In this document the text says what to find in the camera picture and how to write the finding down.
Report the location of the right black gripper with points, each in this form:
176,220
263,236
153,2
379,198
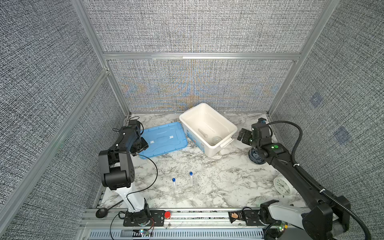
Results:
248,134

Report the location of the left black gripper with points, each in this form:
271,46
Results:
144,145

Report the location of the blue plastic bin lid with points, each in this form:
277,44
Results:
164,139

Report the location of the blue capped test tube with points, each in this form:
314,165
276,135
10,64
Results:
175,186
192,178

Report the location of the white plastic storage bin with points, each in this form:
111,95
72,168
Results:
212,123

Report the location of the white mortar bowl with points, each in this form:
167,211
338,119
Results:
216,140

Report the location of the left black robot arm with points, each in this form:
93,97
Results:
118,172

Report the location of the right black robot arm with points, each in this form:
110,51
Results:
326,215

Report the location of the dark patterned ceramic bowl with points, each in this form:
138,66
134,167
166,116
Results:
255,157

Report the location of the red emergency stop button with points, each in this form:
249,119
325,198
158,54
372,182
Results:
167,215

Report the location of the black round microphone puck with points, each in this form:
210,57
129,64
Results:
101,213

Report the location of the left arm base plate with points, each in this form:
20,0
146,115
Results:
145,218

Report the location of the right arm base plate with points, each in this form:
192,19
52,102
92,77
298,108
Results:
252,218

